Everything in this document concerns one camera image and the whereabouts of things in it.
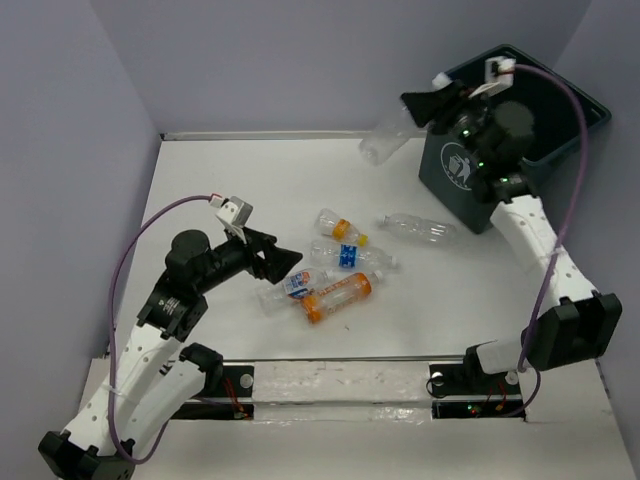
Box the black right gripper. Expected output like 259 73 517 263
393 82 490 171

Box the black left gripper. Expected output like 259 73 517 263
196 223 302 293

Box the bottle blue orange white label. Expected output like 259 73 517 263
256 268 335 315

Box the clear bottle white cap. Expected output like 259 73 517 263
359 105 421 166

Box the large orange label bottle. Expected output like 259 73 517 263
300 270 384 324

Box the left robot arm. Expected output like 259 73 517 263
38 228 303 479

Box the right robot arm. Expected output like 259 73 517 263
401 81 622 392

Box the dark green plastic bin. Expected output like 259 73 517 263
418 44 579 234

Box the clear bottle blue label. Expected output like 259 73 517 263
309 239 399 270

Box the small bottle yellow cap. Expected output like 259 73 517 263
314 208 369 246

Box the large clear unlabeled bottle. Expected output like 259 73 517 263
378 213 457 246

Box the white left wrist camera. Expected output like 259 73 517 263
212 196 253 243

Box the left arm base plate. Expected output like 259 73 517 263
171 364 255 421

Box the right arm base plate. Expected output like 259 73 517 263
425 363 526 420

